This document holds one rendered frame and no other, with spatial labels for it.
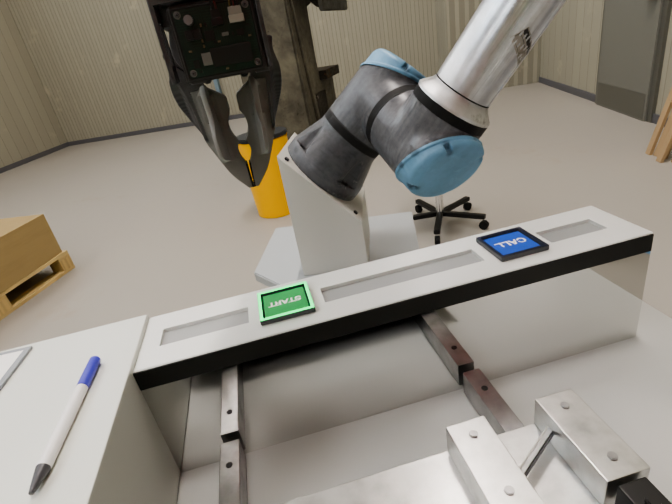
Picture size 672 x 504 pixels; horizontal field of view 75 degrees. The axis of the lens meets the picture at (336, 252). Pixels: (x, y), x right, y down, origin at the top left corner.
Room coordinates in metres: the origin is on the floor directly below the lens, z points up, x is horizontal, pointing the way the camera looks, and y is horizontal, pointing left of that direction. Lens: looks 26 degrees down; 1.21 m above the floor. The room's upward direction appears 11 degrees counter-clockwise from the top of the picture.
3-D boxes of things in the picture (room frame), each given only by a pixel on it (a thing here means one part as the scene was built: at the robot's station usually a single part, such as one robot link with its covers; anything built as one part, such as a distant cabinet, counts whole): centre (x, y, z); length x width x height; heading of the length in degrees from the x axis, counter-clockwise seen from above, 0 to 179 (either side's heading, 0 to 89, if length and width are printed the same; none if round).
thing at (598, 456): (0.22, -0.16, 0.89); 0.08 x 0.03 x 0.03; 8
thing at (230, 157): (0.38, 0.08, 1.14); 0.06 x 0.03 x 0.09; 8
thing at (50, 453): (0.28, 0.23, 0.97); 0.14 x 0.01 x 0.01; 6
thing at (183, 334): (0.41, -0.06, 0.89); 0.55 x 0.09 x 0.14; 98
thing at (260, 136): (0.38, 0.05, 1.14); 0.06 x 0.03 x 0.09; 8
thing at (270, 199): (3.38, 0.39, 0.31); 0.40 x 0.39 x 0.63; 171
